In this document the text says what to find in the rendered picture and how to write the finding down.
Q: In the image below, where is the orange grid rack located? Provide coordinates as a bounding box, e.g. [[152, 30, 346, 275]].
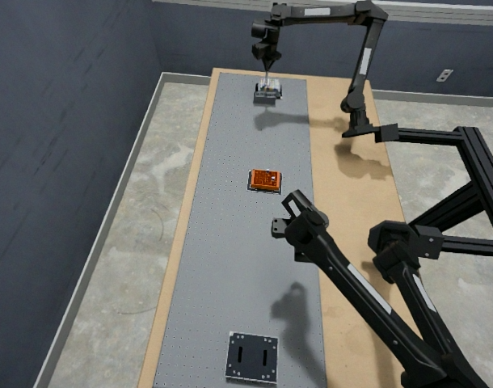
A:
[[251, 169, 280, 190]]

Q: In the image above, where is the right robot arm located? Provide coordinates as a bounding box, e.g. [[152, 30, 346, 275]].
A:
[[251, 0, 389, 131]]

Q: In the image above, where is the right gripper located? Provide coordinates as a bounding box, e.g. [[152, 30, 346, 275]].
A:
[[261, 39, 282, 72]]

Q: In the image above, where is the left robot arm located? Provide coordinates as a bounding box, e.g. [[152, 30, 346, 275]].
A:
[[271, 189, 490, 388]]

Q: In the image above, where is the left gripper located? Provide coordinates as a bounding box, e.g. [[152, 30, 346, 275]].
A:
[[294, 247, 313, 264]]

